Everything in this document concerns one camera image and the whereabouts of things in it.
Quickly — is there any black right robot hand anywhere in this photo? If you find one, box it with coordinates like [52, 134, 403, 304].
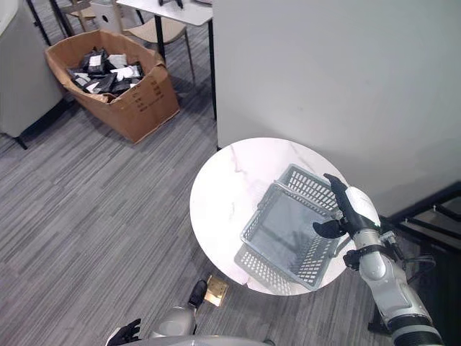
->
[312, 173, 382, 240]

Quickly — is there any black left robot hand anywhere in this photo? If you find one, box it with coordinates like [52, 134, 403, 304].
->
[104, 318, 143, 346]

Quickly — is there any grey plastic basket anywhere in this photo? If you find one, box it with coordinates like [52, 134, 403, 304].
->
[233, 164, 352, 292]

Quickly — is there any dark robot foot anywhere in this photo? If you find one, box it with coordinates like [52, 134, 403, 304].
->
[188, 280, 209, 308]

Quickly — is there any brass floor socket plate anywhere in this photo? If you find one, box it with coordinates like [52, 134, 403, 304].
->
[202, 275, 230, 308]

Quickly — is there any round white marble table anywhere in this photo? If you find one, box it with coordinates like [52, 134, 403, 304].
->
[189, 137, 362, 297]

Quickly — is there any brown cardboard box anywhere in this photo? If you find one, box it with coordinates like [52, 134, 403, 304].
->
[44, 29, 181, 145]

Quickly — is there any beige wooden chair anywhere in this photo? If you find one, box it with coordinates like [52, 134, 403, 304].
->
[64, 0, 97, 32]
[124, 16, 196, 82]

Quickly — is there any black packets pile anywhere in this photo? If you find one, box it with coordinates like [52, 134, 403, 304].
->
[66, 49, 146, 97]

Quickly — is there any white rectangular table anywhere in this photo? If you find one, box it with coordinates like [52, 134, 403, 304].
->
[115, 0, 217, 122]

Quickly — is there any black metal shelf frame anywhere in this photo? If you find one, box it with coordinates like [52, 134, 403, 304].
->
[367, 182, 461, 334]

